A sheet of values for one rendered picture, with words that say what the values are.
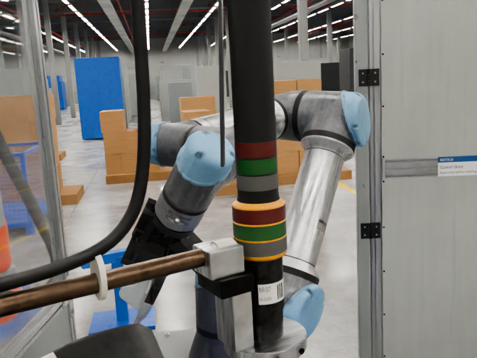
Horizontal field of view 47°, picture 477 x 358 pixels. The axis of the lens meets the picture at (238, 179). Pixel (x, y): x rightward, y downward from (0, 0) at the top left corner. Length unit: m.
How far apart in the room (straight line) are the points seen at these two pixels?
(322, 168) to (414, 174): 1.24
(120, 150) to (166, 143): 8.69
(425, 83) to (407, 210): 0.52
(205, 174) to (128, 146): 8.84
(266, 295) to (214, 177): 0.34
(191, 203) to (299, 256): 0.34
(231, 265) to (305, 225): 0.67
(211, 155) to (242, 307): 0.35
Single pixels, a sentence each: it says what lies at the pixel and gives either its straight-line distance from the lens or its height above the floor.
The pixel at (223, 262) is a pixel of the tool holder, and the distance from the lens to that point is 0.42.
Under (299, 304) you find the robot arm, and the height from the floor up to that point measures 1.27.
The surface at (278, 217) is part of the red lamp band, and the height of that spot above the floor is 1.57.
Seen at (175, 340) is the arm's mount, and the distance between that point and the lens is 1.33.
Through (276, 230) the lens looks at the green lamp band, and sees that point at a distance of 0.43.
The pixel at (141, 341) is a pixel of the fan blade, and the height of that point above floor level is 1.41.
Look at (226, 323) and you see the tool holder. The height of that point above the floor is 1.49.
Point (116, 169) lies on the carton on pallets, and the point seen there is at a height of 0.23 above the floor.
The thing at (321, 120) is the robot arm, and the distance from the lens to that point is 1.16.
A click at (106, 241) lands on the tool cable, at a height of 1.57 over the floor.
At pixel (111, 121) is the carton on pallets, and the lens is 9.56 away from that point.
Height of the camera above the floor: 1.68
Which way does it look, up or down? 11 degrees down
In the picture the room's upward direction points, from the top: 3 degrees counter-clockwise
